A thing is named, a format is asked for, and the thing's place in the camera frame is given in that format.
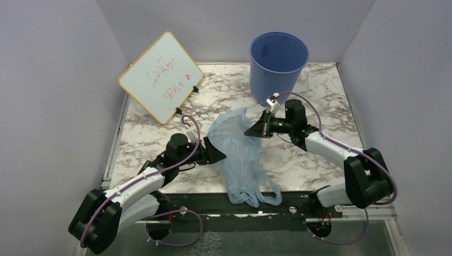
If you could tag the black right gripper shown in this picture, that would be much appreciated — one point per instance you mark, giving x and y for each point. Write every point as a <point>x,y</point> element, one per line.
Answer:
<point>260,128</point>

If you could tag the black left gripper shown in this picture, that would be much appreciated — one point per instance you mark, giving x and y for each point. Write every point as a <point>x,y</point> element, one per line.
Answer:
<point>209,154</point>

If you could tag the light blue trash bag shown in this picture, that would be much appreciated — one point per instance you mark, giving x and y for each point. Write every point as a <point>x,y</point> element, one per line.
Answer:
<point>244,178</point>

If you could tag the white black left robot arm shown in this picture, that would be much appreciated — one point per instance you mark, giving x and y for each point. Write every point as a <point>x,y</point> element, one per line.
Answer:
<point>103,214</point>

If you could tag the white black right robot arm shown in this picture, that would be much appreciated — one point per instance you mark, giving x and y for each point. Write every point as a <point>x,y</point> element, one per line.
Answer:
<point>367,180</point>

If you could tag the blue plastic trash bin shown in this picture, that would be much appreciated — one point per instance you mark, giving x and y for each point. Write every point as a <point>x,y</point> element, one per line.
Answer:
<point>277,59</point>

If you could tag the yellow-framed whiteboard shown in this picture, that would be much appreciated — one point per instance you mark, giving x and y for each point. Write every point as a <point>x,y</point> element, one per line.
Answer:
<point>162,78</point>

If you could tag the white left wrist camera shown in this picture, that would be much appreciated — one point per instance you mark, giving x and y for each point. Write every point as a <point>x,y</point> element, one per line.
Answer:
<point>192,131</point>

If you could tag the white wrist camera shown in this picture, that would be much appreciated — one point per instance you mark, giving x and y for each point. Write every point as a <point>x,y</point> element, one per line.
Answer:
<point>192,131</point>
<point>273,100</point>

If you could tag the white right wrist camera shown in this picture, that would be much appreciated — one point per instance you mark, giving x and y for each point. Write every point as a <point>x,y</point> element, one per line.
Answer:
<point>273,100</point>

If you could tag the black metal mounting rail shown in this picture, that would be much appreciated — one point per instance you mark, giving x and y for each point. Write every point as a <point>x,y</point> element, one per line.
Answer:
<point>218,214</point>

